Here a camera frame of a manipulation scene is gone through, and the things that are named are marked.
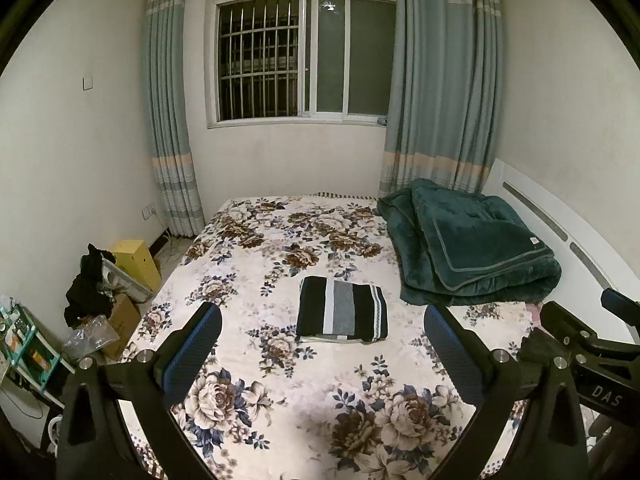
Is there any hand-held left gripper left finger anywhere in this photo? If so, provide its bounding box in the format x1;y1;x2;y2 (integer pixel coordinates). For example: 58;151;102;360
54;301;223;480

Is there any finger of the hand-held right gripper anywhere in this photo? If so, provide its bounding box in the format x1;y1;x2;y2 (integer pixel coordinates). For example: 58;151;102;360
601;287;640;319
541;300;640;363

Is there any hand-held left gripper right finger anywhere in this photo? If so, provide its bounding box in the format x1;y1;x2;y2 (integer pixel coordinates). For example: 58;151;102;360
424;303;590;480

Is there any black grey striped sweater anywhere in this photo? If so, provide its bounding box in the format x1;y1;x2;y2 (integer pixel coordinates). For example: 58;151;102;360
296;276;390;345

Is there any pile of black clothes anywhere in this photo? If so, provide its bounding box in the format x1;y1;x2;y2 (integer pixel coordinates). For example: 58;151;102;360
64;243;118;328

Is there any brown cardboard box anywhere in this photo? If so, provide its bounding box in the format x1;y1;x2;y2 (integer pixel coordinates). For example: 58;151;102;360
102;292;142;361

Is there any clear plastic bag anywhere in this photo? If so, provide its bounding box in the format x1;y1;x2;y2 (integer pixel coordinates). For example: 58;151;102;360
61;314;113;363

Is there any dark green quilt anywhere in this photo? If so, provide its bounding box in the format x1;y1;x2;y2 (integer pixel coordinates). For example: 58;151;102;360
376;178;562;307

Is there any white plastic appliance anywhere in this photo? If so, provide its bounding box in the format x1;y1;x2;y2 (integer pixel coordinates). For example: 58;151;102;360
100;254;153;303

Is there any yellow box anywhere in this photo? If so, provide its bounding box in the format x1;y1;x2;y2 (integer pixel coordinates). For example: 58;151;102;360
110;240;162;293

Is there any floral printed blanket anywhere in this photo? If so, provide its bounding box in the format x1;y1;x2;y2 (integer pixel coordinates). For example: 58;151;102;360
117;195;538;480

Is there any white bed headboard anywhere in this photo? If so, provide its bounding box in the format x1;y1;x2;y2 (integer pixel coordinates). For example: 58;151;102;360
482;157;640;346

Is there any green storage shelf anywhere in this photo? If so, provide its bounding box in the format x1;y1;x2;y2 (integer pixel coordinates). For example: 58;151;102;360
0;295;63;401

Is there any grey-green striped curtain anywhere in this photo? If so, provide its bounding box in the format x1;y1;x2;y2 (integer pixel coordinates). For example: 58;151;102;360
144;0;207;238
377;0;505;200

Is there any window with metal bars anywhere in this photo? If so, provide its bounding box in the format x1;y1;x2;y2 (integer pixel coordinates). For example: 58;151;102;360
205;0;398;128

